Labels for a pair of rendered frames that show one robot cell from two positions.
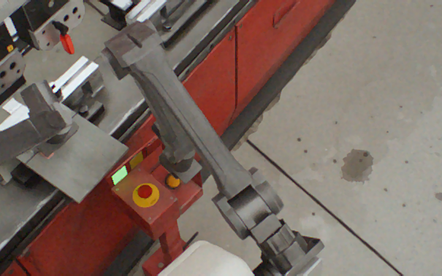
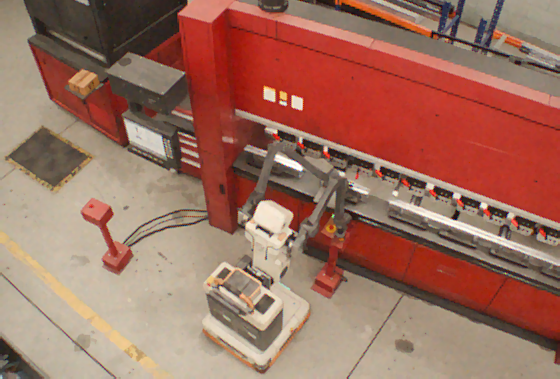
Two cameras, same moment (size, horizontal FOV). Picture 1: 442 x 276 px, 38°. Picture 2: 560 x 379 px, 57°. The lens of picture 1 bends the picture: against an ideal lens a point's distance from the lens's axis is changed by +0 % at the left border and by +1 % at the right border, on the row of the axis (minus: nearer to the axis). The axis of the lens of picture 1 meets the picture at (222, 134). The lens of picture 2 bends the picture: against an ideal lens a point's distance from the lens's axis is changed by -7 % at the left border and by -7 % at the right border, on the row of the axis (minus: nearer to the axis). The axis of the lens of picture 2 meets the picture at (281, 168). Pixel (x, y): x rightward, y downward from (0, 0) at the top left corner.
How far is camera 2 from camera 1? 2.73 m
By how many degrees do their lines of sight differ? 44
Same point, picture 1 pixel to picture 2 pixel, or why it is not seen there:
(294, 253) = (298, 241)
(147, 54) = (332, 181)
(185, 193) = (338, 244)
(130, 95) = (364, 210)
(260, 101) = (423, 295)
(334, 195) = (385, 337)
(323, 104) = (434, 326)
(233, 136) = (401, 287)
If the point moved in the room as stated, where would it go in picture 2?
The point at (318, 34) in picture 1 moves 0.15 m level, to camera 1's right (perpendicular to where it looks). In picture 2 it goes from (474, 315) to (481, 331)
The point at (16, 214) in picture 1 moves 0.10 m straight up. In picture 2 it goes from (310, 191) to (311, 182)
